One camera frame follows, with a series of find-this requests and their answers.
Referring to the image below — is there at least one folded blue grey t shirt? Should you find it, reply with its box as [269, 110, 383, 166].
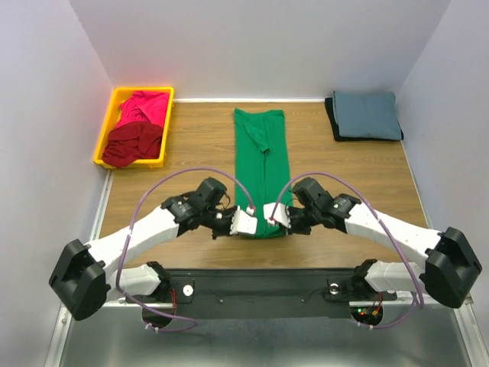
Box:
[332, 91, 403, 141]

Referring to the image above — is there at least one dark red t shirt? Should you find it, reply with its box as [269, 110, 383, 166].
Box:
[102, 121, 164, 168]

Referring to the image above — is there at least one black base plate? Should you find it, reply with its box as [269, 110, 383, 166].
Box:
[137, 268, 395, 320]

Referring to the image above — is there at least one yellow plastic bin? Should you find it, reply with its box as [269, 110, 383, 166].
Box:
[93, 86, 174, 169]

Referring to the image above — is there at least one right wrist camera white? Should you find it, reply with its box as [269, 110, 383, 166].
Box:
[263, 203, 291, 229]

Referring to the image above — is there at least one green t shirt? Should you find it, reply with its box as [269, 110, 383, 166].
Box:
[234, 109, 290, 239]

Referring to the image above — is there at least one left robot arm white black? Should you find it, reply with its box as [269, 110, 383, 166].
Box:
[49, 177, 241, 320]

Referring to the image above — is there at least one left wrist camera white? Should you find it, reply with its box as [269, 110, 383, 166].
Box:
[229, 206, 257, 235]

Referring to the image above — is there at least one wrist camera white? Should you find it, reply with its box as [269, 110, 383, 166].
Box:
[263, 203, 291, 229]
[229, 206, 257, 235]

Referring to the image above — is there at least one aluminium rail frame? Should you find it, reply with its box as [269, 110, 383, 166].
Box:
[49, 169, 482, 366]

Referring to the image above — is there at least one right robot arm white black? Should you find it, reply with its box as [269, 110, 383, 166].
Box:
[269, 177, 482, 309]

